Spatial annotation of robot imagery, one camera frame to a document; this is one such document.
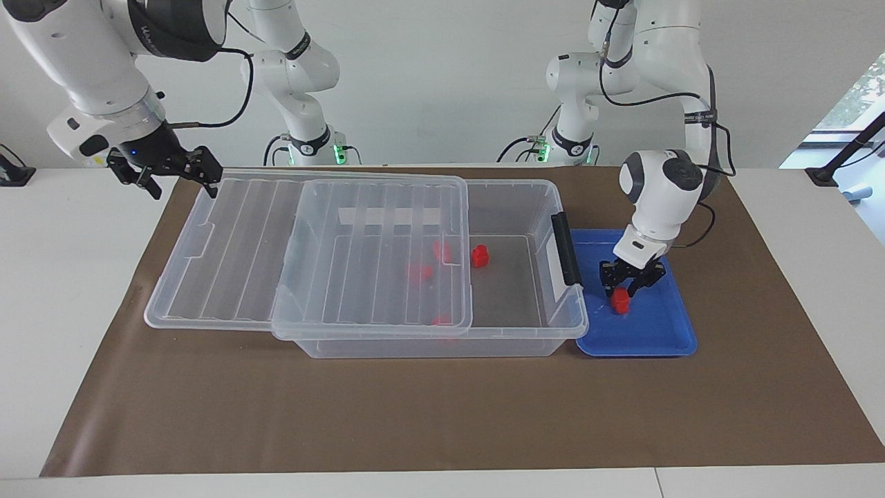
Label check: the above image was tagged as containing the brown paper table mat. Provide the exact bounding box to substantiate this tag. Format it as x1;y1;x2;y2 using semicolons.
39;166;885;478

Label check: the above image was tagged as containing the black pole stand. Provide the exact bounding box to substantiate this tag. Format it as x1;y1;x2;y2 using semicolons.
805;111;885;187

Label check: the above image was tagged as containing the clear plastic storage box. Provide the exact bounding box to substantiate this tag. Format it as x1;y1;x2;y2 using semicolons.
272;178;590;359

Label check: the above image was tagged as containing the clear ribbed plastic lid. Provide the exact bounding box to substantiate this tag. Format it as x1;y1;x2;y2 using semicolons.
144;169;474;341

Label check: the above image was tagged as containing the black table clamp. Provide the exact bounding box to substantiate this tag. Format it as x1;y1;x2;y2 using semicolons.
0;144;37;187

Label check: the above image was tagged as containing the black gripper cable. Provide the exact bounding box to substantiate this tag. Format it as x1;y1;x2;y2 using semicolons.
598;0;737;248
160;47;254;129

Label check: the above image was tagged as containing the black box latch handle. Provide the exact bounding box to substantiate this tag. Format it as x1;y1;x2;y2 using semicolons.
550;212;585;287

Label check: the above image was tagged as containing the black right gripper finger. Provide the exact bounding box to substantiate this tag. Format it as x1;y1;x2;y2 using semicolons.
176;147;223;200
107;156;164;201

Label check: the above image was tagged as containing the window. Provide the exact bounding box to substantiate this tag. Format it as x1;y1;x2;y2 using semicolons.
780;52;885;246

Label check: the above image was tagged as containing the black arm base cable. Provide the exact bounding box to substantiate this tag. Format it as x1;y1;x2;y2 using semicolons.
263;133;295;167
496;104;562;163

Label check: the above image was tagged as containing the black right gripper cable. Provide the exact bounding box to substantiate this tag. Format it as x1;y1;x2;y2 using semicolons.
160;47;254;129

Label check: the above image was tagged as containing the blue plastic tray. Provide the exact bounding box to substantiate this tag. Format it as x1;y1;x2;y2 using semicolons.
570;229;698;358

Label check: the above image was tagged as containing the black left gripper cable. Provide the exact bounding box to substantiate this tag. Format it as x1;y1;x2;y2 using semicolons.
598;0;737;248

